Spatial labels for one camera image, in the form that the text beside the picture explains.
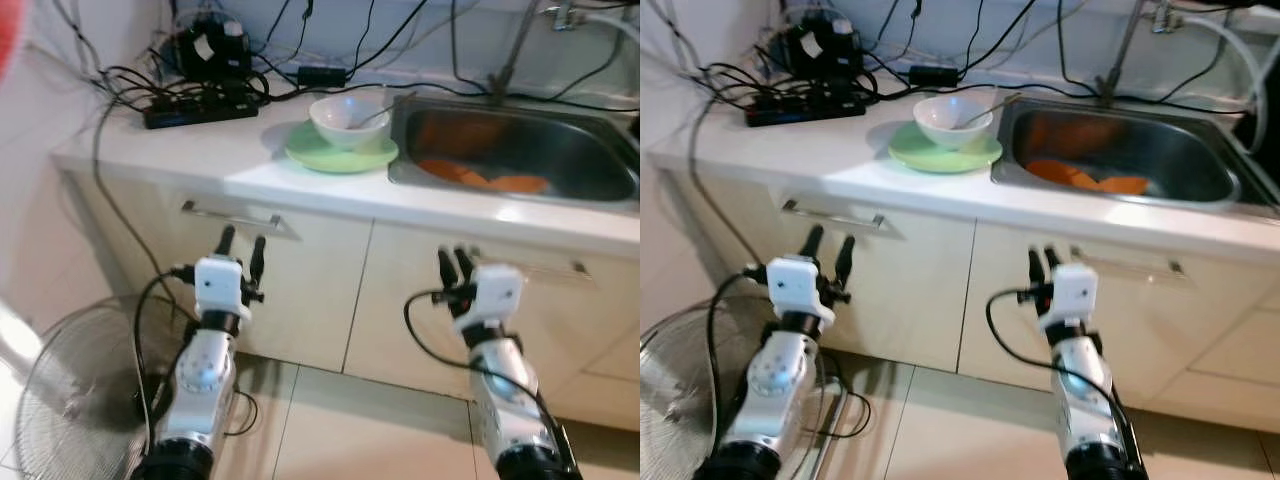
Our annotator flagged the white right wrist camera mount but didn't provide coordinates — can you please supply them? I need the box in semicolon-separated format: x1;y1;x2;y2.
1040;263;1099;331
453;265;526;336

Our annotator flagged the grey metal faucet pipe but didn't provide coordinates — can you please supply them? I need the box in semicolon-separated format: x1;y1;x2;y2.
1097;0;1149;104
487;0;541;101

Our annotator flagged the beige kitchen cabinet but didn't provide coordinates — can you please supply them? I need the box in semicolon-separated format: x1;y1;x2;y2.
55;170;641;431
655;170;1280;431

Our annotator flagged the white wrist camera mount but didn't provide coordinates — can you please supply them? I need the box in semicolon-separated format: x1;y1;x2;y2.
768;255;836;326
193;255;246;319
453;265;526;336
1040;263;1099;331

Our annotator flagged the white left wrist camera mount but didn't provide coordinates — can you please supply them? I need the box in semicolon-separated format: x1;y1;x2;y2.
193;255;246;319
768;255;836;326

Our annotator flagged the light green plate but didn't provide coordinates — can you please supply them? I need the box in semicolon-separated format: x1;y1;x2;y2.
285;120;399;176
888;122;1004;176

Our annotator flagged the red round object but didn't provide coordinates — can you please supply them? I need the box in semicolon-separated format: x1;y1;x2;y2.
0;0;23;86

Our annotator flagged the metal wire fan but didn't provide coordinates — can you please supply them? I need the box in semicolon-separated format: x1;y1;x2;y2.
640;300;831;480
15;295;201;480

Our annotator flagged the black power strip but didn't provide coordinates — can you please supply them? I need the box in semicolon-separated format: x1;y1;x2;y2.
745;88;866;127
143;90;259;129

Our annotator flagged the stainless steel sink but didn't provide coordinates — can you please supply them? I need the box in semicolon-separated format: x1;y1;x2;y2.
992;97;1251;211
388;95;641;213

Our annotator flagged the white hose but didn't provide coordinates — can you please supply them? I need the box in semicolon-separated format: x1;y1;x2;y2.
575;8;641;46
1180;10;1269;151

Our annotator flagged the slim metal spoon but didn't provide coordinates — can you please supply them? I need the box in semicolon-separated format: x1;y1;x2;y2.
355;93;418;129
960;93;1021;129

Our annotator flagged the white bowl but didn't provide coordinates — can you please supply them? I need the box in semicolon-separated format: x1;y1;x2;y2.
913;93;996;151
308;93;393;153

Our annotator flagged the chrome faucet tap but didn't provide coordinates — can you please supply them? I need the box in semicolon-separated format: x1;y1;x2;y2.
1150;0;1191;33
543;0;583;31

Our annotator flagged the black box device white label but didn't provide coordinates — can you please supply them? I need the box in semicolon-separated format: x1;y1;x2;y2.
785;10;861;81
175;15;253;83

